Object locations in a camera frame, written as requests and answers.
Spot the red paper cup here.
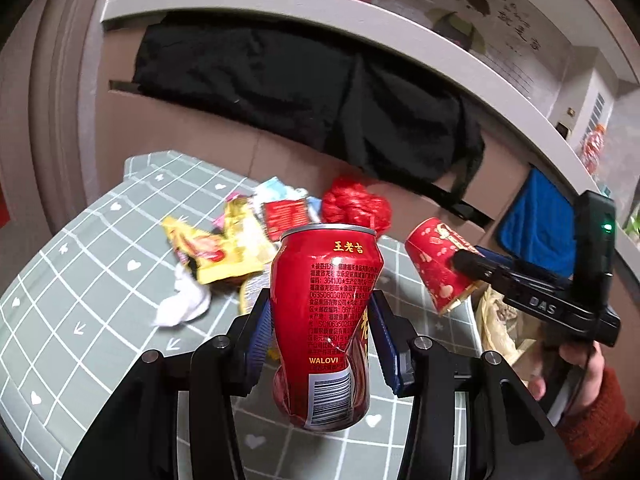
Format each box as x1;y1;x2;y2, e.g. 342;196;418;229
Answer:
404;217;488;317

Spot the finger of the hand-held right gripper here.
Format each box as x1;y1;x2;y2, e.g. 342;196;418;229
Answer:
451;249;507;291
472;245;573;286

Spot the beige window frame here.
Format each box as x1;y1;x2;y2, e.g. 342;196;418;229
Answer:
0;0;116;241

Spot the light blue white wrapper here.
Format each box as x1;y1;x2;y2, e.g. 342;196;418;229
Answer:
252;176;321;226

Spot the blue cloth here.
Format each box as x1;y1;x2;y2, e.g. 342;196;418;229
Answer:
495;167;576;271

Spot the orange bottle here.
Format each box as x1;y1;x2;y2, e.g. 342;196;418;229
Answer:
580;122;608;173

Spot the white ribbed appliance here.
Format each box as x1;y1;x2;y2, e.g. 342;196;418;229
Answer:
575;67;621;146

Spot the black cloth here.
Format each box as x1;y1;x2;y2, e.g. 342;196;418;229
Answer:
132;12;493;226

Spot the small red carton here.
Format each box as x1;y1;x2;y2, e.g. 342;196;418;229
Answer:
262;199;310;242

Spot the red drink can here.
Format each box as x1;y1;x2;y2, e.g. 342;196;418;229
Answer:
270;224;385;432

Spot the red plastic bag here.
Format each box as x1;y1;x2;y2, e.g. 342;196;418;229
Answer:
320;175;392;237

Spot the clear plastic bag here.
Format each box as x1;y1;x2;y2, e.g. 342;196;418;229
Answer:
472;285;546;391

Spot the person's right hand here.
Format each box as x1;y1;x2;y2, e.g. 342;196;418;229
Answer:
527;342;607;407

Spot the pink and yellow cloth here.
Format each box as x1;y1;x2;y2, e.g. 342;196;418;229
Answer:
215;192;276;281

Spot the person's right forearm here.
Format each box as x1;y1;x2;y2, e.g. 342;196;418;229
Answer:
555;367;640;478

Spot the green checked tablecloth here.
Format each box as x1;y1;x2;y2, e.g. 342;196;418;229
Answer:
0;149;483;480

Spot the cartoon wall poster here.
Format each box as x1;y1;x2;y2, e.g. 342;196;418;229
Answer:
335;0;546;91

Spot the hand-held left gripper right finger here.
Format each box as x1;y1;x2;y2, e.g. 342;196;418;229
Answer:
369;290;583;480

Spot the white tissue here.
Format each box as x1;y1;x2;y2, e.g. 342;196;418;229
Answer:
152;260;212;330

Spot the yellow snack wrapper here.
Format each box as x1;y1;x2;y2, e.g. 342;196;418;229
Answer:
161;215;236;286

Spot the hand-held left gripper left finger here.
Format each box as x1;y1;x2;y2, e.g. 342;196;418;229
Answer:
62;290;273;480

